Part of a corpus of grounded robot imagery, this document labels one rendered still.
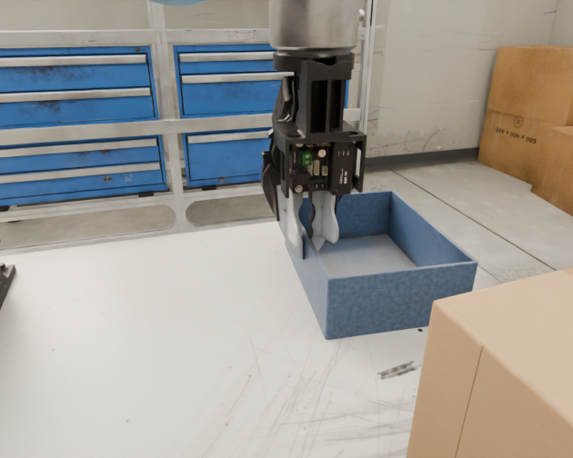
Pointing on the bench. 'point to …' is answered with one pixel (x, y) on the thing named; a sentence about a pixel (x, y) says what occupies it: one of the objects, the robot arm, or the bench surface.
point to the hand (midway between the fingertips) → (304, 244)
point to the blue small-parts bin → (379, 266)
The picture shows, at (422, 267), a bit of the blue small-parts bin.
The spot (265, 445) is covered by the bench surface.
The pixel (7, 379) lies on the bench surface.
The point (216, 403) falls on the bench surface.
